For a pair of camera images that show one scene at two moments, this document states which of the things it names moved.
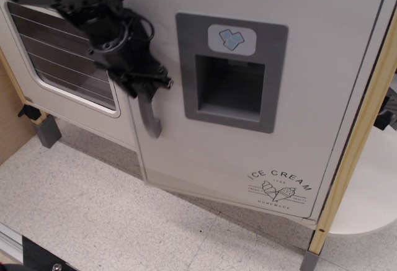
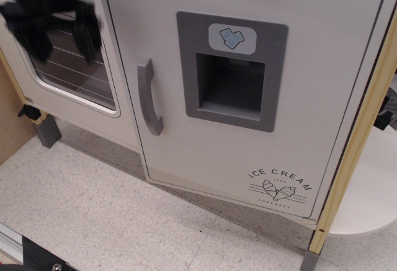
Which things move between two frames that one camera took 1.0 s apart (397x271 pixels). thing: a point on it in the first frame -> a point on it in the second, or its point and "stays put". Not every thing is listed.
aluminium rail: [11, 243] stays put
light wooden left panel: [15, 131] stays put
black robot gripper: [131, 61] -> [27, 0]
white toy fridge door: [262, 66] stays put
